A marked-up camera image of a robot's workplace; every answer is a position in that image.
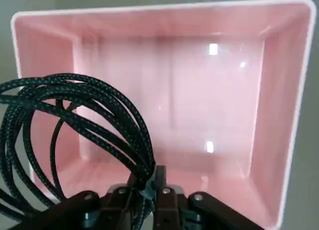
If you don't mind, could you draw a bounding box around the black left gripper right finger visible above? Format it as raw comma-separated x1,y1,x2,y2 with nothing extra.
151,165,266,230

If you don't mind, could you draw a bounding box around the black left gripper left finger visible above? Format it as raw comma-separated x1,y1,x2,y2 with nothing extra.
14,175,140,230

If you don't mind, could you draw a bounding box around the black braided cable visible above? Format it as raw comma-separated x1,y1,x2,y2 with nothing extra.
0,74,157,230

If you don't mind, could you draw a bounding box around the pink plastic box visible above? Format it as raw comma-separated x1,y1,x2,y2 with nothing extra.
10,0,316,230

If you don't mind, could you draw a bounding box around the teal cable tie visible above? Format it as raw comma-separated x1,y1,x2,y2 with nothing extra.
138,179,157,202

